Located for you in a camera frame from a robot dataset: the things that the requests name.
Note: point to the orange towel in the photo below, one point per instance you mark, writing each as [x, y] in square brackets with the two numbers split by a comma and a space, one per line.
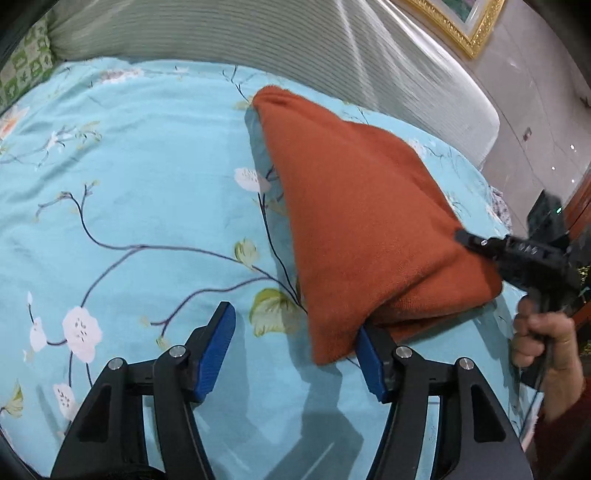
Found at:
[369, 221]

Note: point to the blue floral bed sheet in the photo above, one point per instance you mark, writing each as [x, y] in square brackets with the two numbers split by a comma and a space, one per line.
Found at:
[138, 207]

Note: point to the person's right forearm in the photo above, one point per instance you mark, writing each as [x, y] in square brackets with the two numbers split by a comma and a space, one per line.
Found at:
[568, 438]

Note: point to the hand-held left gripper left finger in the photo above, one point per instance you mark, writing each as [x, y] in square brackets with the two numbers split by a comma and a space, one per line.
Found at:
[214, 355]

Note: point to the brown wooden furniture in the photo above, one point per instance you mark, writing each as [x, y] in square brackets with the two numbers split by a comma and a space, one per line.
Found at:
[582, 198]

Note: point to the grey striped padded headboard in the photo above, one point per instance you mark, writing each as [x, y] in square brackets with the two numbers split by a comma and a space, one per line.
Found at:
[277, 32]

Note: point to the green patterned pillow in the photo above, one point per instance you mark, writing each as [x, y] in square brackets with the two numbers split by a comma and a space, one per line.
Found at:
[25, 64]

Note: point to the gold framed flower painting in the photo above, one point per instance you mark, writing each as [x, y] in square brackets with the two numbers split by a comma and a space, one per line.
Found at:
[475, 27]

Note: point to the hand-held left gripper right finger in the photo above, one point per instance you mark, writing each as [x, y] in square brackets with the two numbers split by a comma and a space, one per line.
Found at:
[369, 364]

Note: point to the person's right hand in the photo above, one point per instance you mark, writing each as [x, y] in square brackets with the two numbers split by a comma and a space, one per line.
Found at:
[561, 337]

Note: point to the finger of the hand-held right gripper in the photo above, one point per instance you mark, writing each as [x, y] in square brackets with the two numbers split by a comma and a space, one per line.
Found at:
[480, 243]

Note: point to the grey floral cloth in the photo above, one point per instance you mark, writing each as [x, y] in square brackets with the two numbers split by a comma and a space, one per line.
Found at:
[501, 207]

